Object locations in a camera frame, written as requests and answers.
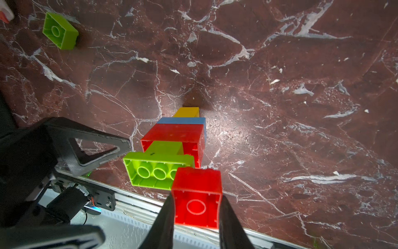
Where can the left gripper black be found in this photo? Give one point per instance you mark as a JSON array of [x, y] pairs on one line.
[[28, 160]]

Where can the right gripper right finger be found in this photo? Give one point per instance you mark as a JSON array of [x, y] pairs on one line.
[[231, 232]]

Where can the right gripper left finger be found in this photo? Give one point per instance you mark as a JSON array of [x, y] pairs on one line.
[[160, 236]]

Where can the small red lego brick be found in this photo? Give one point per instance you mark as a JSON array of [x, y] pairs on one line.
[[197, 195]]

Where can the green 2x4 lego brick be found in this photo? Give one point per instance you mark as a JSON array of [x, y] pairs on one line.
[[153, 170]]

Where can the green 2x2 lego front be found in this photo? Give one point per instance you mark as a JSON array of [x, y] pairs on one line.
[[165, 148]]

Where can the green 2x2 lego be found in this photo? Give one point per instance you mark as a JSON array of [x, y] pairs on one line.
[[165, 148], [60, 31]]

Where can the red 2x4 lego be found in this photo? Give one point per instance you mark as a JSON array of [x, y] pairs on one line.
[[192, 137]]

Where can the blue 2x4 lego brick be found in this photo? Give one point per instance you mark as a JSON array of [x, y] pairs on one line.
[[185, 120]]

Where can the white red work glove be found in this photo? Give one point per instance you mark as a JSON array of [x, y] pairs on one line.
[[6, 13]]

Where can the aluminium front rail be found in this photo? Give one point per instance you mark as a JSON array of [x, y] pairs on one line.
[[64, 206]]

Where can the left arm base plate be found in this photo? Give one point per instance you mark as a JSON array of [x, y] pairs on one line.
[[103, 197]]

